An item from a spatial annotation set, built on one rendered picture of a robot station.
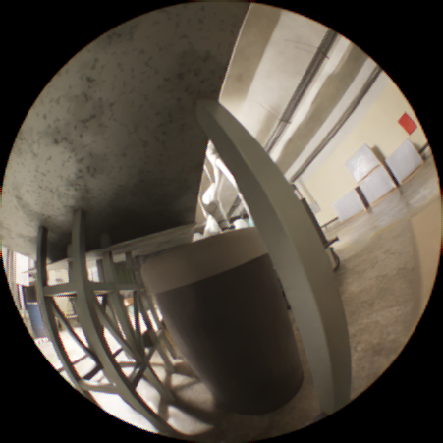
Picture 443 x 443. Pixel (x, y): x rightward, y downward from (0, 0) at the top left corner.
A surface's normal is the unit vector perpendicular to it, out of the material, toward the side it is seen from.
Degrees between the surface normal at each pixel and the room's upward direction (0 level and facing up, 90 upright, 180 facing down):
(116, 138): 180
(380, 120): 90
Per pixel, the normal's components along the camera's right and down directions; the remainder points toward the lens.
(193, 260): -0.02, -0.33
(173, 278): -0.26, -0.22
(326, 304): 0.22, -0.42
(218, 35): 0.36, 0.87
